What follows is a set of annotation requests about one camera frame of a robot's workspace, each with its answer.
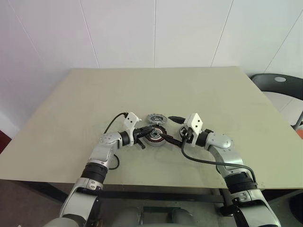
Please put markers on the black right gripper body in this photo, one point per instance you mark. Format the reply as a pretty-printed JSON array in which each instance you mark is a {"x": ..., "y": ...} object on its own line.
[{"x": 189, "y": 141}]

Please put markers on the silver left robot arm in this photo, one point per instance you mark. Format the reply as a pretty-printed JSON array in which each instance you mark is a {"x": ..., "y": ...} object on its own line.
[{"x": 104, "y": 151}]

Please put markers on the round grey motor housing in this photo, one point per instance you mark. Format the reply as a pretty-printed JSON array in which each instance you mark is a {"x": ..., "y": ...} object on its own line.
[{"x": 156, "y": 142}]

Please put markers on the round grey ribbed lid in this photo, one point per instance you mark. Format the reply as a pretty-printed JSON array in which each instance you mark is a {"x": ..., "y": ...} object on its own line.
[{"x": 151, "y": 117}]

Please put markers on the black folding chair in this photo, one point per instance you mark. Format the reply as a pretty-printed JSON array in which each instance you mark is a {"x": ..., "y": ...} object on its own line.
[{"x": 267, "y": 82}]

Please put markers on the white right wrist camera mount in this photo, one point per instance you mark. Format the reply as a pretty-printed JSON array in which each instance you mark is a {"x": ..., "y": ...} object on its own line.
[{"x": 195, "y": 123}]

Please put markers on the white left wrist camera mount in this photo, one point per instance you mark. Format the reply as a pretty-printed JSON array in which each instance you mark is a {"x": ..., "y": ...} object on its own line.
[{"x": 131, "y": 119}]

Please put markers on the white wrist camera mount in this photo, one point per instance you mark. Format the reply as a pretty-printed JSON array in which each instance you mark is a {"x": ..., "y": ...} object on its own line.
[
  {"x": 131, "y": 119},
  {"x": 195, "y": 123}
]

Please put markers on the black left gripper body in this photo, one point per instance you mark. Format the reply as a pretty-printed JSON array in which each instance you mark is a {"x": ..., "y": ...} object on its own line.
[{"x": 138, "y": 142}]

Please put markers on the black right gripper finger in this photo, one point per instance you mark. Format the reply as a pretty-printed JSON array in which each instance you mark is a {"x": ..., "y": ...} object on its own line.
[
  {"x": 171, "y": 139},
  {"x": 176, "y": 119}
]

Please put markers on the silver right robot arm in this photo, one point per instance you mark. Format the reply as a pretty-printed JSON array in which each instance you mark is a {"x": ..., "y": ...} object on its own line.
[{"x": 225, "y": 142}]

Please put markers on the black table frame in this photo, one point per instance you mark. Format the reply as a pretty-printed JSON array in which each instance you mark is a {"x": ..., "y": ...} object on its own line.
[{"x": 165, "y": 198}]

